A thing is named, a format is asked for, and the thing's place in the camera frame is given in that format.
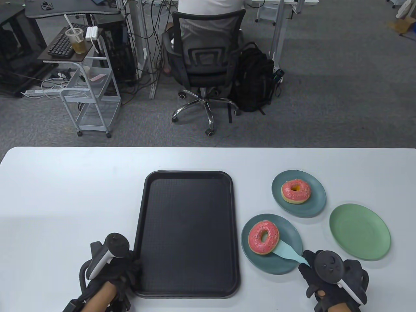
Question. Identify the person's right hand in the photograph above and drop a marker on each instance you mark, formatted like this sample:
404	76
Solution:
308	269

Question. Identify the person's left hand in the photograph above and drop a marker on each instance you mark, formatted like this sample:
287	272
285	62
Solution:
123	269

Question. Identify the light blue dessert shovel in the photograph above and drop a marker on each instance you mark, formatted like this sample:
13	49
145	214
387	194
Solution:
286	250

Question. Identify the teal round plate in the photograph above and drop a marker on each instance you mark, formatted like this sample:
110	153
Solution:
318	195
260	265

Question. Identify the pink frosted mini donut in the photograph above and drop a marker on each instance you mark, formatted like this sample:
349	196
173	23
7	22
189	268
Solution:
287	195
256	243

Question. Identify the black baking tray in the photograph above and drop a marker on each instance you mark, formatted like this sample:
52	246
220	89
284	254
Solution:
188	227

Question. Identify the person's left forearm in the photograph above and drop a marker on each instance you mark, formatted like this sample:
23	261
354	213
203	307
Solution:
97	299

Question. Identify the green round plate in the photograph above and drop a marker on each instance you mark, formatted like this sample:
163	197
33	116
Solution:
360	232

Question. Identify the pink flat packet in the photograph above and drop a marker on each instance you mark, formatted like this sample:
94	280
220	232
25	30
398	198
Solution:
97	77

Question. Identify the black backpack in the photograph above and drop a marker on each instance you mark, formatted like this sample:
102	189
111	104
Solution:
253	81

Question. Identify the black handheld device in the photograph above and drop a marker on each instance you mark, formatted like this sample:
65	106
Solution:
279	75

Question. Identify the white power strip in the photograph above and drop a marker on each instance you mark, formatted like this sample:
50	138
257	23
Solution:
35	92

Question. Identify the small clear cup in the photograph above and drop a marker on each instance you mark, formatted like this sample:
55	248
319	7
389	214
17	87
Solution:
85	71

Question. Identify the black computer tower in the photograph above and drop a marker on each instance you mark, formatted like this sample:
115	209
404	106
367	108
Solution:
120	58

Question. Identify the white rolling cart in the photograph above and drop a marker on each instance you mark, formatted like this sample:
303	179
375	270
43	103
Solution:
83	56

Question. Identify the black mesh office chair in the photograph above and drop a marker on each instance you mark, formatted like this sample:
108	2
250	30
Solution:
204	58

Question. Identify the plastic drink cup with straw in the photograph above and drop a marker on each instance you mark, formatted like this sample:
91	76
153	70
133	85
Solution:
78	44

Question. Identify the black keyboard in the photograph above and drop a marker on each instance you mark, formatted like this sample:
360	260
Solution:
61	45

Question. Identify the white power adapter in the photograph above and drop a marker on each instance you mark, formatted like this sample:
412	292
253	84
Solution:
91	33

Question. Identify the white rolling cabinet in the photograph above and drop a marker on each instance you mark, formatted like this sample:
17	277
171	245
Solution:
268	13

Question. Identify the cardboard box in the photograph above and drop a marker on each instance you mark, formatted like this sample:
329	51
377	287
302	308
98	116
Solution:
404	25

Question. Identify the black desk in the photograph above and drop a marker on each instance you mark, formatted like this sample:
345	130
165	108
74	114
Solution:
71	8

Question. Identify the white plastic item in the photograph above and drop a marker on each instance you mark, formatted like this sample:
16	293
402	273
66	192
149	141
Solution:
404	9

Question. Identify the white desk frame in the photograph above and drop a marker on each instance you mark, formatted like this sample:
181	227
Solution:
278	39
143	39

